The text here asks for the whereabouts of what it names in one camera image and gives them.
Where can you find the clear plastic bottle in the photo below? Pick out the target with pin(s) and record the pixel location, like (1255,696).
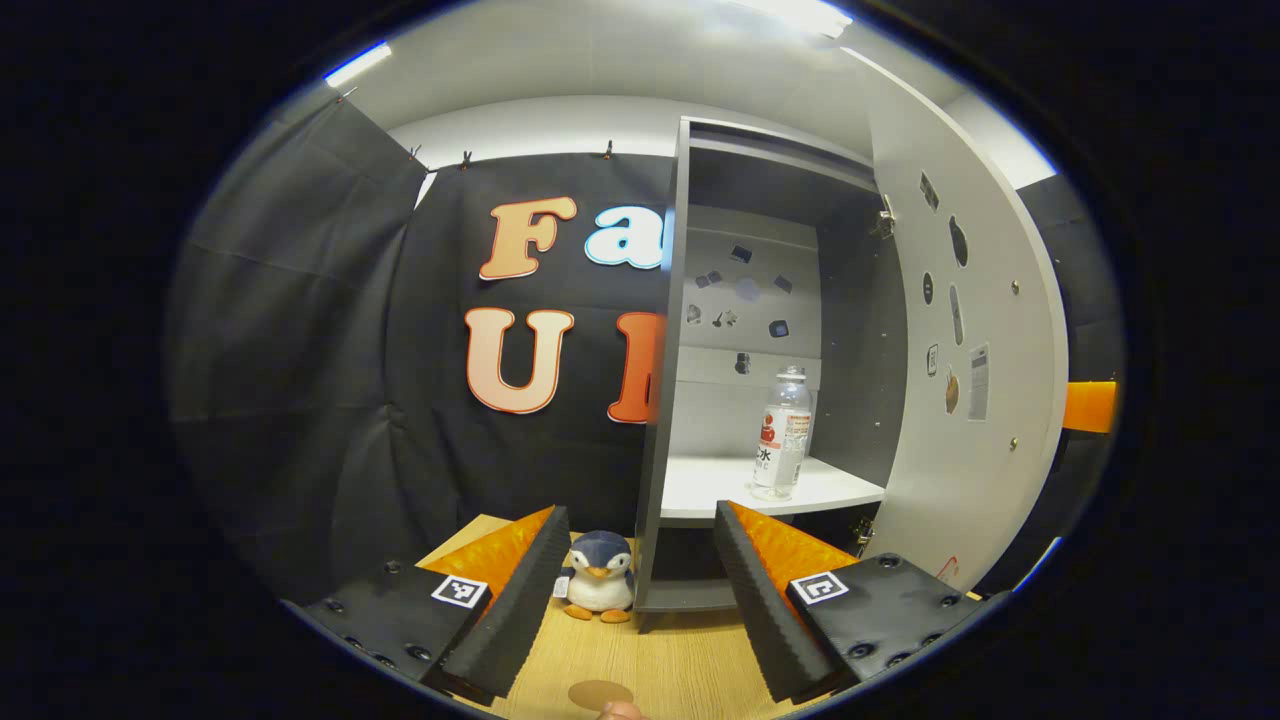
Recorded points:
(780,440)

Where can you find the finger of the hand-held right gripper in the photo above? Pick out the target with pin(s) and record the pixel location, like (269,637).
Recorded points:
(1090,405)

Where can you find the wide ceiling light panel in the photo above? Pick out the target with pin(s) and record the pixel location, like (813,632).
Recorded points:
(800,15)

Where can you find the grey cabinet door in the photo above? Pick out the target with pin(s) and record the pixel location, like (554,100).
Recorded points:
(1000,500)

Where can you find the narrow ceiling light strip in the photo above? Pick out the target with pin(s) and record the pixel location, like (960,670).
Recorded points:
(357,64)

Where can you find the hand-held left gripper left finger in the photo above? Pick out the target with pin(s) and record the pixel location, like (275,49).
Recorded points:
(520,610)

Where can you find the black backdrop cloth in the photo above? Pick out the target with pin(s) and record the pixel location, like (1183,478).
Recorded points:
(350,400)

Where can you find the round cork coaster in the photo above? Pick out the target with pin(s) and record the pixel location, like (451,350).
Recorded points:
(600,693)

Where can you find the blue white penguin plush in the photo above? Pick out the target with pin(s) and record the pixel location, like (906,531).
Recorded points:
(600,590)

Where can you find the metal door hinge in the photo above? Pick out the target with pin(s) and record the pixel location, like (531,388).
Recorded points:
(884,222)
(862,532)

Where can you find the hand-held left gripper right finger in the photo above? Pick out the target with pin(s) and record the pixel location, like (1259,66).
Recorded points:
(760,620)

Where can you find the dark grey cabinet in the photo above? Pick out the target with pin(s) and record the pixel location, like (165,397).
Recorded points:
(655,480)

